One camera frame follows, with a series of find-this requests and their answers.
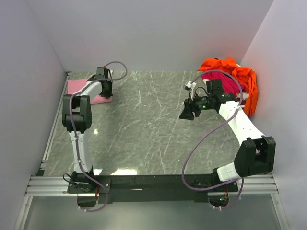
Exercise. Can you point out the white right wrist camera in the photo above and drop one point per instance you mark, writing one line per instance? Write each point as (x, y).
(190, 86)

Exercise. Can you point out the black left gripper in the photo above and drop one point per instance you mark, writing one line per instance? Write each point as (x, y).
(110, 93)

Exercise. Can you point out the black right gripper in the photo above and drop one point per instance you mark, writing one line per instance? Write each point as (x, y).
(189, 105)

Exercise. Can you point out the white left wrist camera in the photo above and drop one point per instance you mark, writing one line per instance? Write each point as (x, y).
(107, 72)

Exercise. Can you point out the light pink t shirt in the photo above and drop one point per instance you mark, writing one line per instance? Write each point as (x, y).
(75, 85)

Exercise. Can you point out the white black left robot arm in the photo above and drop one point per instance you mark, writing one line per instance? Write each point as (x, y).
(77, 119)

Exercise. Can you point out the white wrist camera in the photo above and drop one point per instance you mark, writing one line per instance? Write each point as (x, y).
(107, 72)
(190, 86)

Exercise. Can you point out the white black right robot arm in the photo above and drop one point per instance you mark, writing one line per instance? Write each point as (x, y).
(256, 152)

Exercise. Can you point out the orange t shirt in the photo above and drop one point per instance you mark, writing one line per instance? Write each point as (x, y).
(245, 76)

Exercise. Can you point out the cream white t shirt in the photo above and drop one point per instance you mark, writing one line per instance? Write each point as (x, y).
(244, 95)

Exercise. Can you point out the dark red t shirt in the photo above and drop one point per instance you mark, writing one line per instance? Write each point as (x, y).
(243, 102)

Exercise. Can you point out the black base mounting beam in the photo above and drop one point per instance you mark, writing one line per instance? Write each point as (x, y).
(144, 188)

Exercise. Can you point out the magenta t shirt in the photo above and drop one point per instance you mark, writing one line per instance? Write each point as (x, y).
(228, 84)

